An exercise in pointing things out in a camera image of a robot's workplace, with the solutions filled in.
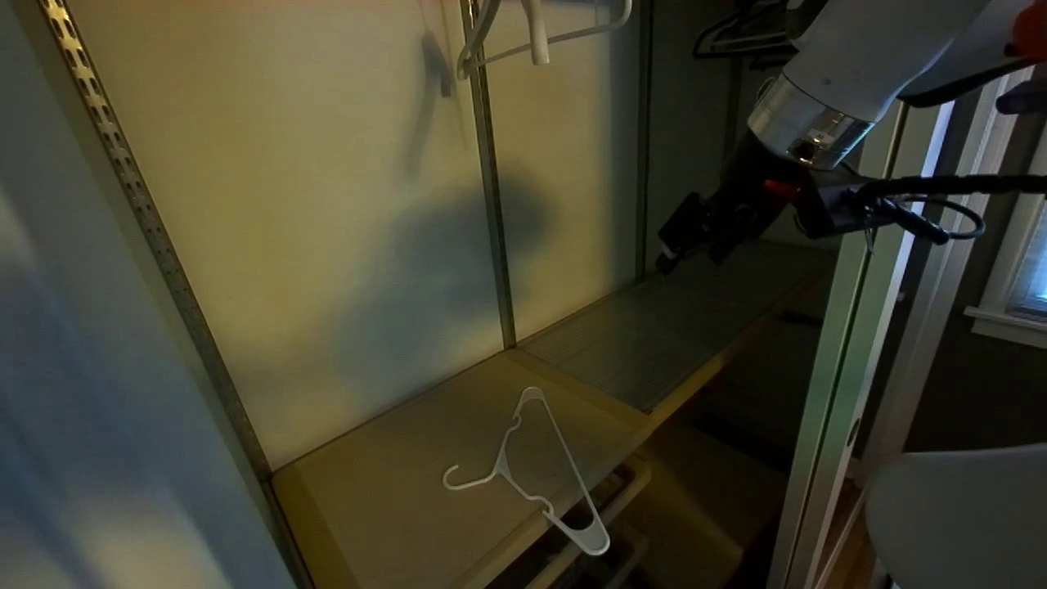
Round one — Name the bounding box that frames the grey vertical metal post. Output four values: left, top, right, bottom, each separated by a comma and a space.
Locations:
459, 0, 519, 350

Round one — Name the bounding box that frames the white door frame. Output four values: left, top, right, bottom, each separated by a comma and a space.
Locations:
765, 93, 1006, 589

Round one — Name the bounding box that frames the white window frame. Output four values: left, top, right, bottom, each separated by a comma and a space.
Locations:
961, 128, 1047, 354

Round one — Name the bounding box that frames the beige shelf board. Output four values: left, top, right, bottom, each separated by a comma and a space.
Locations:
272, 347, 658, 589

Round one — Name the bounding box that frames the perforated metal upright strip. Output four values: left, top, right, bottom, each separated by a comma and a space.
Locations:
37, 0, 275, 485

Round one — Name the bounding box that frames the black door handle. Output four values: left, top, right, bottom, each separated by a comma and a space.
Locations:
991, 74, 1047, 117

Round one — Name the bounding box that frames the black clothes hangers bunch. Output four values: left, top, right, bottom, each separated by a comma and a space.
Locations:
689, 0, 814, 65

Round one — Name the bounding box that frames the dark wire drawer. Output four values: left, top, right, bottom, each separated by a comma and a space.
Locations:
486, 465, 658, 589

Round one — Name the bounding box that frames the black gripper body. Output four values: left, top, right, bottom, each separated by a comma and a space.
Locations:
696, 138, 804, 265

